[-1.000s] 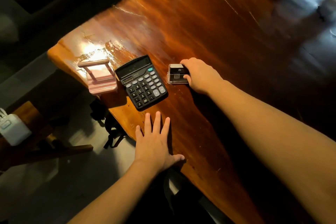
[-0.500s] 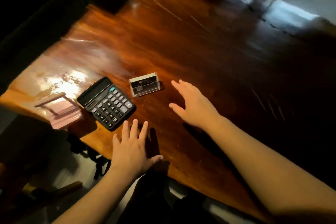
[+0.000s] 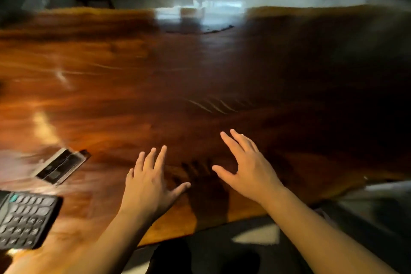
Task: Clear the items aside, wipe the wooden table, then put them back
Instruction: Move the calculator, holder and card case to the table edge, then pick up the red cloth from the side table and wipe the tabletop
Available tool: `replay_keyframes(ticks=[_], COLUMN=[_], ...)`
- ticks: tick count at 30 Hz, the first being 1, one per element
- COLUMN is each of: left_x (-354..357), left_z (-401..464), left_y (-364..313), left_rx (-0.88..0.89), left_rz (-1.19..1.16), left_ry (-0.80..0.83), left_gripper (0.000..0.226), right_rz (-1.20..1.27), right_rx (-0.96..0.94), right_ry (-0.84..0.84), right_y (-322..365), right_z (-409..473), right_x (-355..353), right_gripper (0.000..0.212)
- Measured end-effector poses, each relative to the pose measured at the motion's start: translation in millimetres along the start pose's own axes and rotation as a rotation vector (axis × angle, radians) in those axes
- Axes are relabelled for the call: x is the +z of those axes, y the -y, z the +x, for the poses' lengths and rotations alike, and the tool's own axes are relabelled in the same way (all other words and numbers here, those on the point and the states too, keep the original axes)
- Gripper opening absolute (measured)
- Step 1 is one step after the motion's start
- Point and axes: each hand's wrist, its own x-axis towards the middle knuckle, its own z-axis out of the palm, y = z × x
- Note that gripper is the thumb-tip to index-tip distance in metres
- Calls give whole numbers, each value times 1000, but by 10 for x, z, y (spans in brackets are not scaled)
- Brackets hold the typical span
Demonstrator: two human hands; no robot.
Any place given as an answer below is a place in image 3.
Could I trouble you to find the person's right forearm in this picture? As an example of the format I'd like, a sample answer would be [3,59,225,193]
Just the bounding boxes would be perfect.
[261,186,400,274]

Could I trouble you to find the person's left forearm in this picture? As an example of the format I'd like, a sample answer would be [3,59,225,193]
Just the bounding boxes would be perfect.
[6,211,153,274]

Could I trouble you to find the person's left hand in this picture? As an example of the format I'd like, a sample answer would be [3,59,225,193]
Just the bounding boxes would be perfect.
[118,145,192,223]

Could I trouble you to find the person's right hand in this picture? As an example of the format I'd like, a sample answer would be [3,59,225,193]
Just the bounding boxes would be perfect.
[211,129,285,206]

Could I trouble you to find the black calculator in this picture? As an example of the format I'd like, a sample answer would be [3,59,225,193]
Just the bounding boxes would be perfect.
[0,191,63,250]

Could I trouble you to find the person's dark trousers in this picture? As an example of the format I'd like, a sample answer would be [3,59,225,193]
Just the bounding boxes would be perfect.
[146,200,411,274]

